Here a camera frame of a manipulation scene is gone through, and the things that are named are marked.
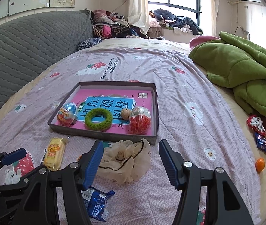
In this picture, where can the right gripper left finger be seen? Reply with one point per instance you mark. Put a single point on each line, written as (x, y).
(39, 204)

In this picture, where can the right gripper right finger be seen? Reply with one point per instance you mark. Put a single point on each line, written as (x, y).
(224, 205)

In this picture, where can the yellow rice cracker packet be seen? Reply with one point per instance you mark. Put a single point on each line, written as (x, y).
(54, 153)

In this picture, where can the blue cookie packet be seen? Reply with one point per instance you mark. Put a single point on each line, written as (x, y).
(95, 202)

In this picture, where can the beige sheer fabric scrunchie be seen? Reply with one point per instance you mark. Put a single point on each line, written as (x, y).
(125, 161)

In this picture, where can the large blue-red surprise egg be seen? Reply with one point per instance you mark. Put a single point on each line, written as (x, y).
(67, 114)

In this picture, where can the brown walnut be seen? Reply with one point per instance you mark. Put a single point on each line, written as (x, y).
(125, 113)

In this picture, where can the small red-white surprise egg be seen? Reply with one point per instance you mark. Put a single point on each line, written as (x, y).
(139, 121)

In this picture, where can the small orange by pillow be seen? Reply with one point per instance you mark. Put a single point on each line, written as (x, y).
(260, 165)

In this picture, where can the pink strawberry print bedsheet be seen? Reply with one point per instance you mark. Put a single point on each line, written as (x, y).
(192, 116)

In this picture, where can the blue foil candy wrapper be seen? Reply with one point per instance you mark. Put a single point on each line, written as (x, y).
(260, 142)

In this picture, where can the dark shallow box tray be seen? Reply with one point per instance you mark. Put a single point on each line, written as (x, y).
(99, 120)

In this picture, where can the red foil candy wrapper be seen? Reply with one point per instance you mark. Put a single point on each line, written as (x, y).
(256, 124)

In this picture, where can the pink and blue book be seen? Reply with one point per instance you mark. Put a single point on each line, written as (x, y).
(113, 99)

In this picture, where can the grey quilted headboard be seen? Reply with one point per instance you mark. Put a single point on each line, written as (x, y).
(31, 44)

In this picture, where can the green fleece blanket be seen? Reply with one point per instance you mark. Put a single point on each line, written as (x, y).
(237, 63)

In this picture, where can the clothes pile beside bed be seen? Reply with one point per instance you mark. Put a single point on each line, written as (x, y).
(108, 25)

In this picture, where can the cream curtain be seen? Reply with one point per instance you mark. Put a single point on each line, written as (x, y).
(138, 14)

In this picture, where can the clothes pile on windowsill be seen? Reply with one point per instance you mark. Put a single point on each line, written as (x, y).
(178, 24)

